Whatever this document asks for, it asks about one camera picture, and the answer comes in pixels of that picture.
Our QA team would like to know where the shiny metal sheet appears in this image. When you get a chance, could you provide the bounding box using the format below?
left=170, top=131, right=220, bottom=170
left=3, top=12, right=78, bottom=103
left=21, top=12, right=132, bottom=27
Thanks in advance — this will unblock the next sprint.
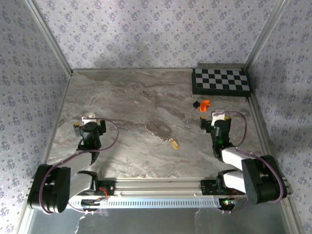
left=26, top=198, right=291, bottom=234

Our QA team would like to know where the black cable connector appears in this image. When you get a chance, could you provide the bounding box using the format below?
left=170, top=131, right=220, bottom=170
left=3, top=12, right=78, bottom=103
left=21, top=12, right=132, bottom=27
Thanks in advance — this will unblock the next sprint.
left=80, top=198, right=108, bottom=207

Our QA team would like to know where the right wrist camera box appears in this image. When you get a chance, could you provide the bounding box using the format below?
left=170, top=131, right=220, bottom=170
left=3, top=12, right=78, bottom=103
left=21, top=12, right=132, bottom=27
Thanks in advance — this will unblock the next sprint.
left=211, top=110, right=226, bottom=121

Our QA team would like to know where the aluminium corner post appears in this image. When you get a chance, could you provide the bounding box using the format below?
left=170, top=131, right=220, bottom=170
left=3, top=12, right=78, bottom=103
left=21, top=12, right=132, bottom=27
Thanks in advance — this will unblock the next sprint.
left=24, top=0, right=74, bottom=75
left=243, top=0, right=290, bottom=71

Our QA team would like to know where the small circuit board with lights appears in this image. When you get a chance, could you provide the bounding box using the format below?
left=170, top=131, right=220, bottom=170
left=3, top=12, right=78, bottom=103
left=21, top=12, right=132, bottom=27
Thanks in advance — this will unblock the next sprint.
left=220, top=198, right=238, bottom=208

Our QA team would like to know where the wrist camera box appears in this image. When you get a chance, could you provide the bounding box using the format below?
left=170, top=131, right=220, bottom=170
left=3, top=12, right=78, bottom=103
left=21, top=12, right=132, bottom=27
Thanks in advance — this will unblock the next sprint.
left=211, top=110, right=226, bottom=121
left=81, top=112, right=96, bottom=124

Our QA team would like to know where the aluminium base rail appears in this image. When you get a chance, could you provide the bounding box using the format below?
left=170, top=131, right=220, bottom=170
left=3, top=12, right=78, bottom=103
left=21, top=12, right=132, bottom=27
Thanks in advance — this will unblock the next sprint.
left=25, top=177, right=292, bottom=198

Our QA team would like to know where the white slotted cable duct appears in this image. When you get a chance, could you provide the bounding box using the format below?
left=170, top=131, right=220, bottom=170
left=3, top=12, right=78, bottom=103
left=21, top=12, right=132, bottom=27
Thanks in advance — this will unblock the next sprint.
left=68, top=196, right=224, bottom=211

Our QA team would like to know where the aluminium table edge rail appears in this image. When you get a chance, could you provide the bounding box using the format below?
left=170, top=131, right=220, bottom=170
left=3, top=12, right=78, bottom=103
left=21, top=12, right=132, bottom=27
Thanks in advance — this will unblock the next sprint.
left=72, top=67, right=195, bottom=73
left=30, top=72, right=74, bottom=178

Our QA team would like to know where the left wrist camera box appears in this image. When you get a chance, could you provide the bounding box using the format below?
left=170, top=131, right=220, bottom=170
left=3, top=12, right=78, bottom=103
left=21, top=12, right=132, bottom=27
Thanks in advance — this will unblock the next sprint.
left=81, top=112, right=96, bottom=124

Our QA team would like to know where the metal keyring with chain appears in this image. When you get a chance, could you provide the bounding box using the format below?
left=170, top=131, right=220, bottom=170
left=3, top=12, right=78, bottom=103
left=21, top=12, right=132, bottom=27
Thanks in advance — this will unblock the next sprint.
left=144, top=121, right=174, bottom=142

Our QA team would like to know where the orange plastic piece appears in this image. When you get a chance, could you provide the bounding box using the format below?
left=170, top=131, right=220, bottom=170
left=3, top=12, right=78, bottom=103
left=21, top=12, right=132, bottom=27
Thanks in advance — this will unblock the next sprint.
left=199, top=99, right=211, bottom=113

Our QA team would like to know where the black grey chessboard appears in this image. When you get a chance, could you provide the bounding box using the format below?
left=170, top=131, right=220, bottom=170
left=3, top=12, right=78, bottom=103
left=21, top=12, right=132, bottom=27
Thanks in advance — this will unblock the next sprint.
left=191, top=67, right=252, bottom=98

